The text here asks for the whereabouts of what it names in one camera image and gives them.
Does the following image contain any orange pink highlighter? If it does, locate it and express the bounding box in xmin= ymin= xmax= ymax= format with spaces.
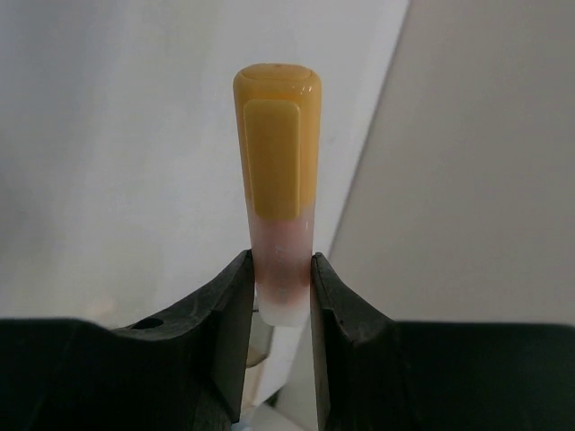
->
xmin=234 ymin=63 xmax=323 ymax=327

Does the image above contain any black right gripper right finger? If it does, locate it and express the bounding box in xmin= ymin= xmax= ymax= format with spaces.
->
xmin=311 ymin=254 xmax=574 ymax=430

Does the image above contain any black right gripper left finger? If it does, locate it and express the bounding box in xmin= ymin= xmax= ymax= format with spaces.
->
xmin=1 ymin=251 xmax=254 ymax=430

